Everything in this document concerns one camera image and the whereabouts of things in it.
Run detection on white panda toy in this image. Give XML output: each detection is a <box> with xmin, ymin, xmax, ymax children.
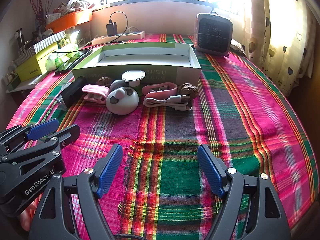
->
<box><xmin>106</xmin><ymin>86</ymin><xmax>140</xmax><ymax>115</ymax></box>

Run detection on cream heart-print curtain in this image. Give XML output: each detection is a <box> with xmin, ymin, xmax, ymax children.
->
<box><xmin>246</xmin><ymin>0</ymin><xmax>314</xmax><ymax>98</ymax></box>

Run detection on orange tray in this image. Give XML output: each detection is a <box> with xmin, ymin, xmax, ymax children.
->
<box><xmin>45</xmin><ymin>10</ymin><xmax>93</xmax><ymax>33</ymax></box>

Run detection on brown walnut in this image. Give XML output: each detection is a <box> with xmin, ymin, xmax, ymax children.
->
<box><xmin>177</xmin><ymin>84</ymin><xmax>199</xmax><ymax>98</ymax></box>
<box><xmin>96</xmin><ymin>77</ymin><xmax>113</xmax><ymax>87</ymax></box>

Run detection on white power strip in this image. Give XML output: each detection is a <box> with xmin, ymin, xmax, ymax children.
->
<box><xmin>92</xmin><ymin>31</ymin><xmax>145</xmax><ymax>46</ymax></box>

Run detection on plaid tablecloth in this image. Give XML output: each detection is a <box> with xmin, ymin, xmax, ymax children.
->
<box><xmin>6</xmin><ymin>32</ymin><xmax>314</xmax><ymax>240</ymax></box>

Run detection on striped gift box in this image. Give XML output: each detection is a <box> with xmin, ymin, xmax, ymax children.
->
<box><xmin>7</xmin><ymin>31</ymin><xmax>66</xmax><ymax>77</ymax></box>

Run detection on metal tumbler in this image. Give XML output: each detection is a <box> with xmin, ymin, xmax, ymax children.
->
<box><xmin>15</xmin><ymin>29</ymin><xmax>25</xmax><ymax>53</ymax></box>

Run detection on pink desk fan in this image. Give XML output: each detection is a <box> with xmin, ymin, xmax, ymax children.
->
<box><xmin>194</xmin><ymin>12</ymin><xmax>233</xmax><ymax>57</ymax></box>

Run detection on black smartphone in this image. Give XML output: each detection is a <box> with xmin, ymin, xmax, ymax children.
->
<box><xmin>54</xmin><ymin>49</ymin><xmax>94</xmax><ymax>75</ymax></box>

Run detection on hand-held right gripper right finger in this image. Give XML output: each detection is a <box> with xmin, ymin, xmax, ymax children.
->
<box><xmin>197</xmin><ymin>144</ymin><xmax>292</xmax><ymax>240</ymax></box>

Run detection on black flashlight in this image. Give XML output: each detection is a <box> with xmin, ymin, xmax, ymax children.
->
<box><xmin>57</xmin><ymin>76</ymin><xmax>88</xmax><ymax>110</ymax></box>

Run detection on yellow box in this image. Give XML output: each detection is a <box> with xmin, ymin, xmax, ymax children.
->
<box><xmin>16</xmin><ymin>42</ymin><xmax>59</xmax><ymax>82</ymax></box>

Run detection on pink oblong case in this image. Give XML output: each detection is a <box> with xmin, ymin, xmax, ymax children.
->
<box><xmin>142</xmin><ymin>82</ymin><xmax>178</xmax><ymax>99</ymax></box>

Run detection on white USB cable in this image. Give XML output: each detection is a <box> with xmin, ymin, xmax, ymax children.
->
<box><xmin>143</xmin><ymin>94</ymin><xmax>192</xmax><ymax>112</ymax></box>

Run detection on white round disc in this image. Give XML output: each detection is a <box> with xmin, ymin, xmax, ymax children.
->
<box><xmin>122</xmin><ymin>69</ymin><xmax>146</xmax><ymax>88</ymax></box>

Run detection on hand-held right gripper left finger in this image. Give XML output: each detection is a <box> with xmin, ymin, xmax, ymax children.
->
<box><xmin>31</xmin><ymin>144</ymin><xmax>124</xmax><ymax>240</ymax></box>

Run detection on pink ring-shaped clip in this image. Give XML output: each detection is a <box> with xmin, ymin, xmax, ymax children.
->
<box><xmin>82</xmin><ymin>84</ymin><xmax>112</xmax><ymax>105</ymax></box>

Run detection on black charging cable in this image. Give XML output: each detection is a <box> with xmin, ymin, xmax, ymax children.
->
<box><xmin>51</xmin><ymin>11</ymin><xmax>129</xmax><ymax>55</ymax></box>

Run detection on green tissue pack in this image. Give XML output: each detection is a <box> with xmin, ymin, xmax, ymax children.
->
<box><xmin>45</xmin><ymin>51</ymin><xmax>70</xmax><ymax>72</ymax></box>

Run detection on green and white cardboard box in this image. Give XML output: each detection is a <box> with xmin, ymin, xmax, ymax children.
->
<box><xmin>71</xmin><ymin>42</ymin><xmax>202</xmax><ymax>83</ymax></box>

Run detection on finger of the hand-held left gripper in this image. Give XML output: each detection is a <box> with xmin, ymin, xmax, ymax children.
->
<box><xmin>0</xmin><ymin>124</ymin><xmax>81</xmax><ymax>178</ymax></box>
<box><xmin>0</xmin><ymin>119</ymin><xmax>60</xmax><ymax>147</ymax></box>

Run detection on black charger plug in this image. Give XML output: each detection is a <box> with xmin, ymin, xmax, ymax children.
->
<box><xmin>106</xmin><ymin>23</ymin><xmax>117</xmax><ymax>37</ymax></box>

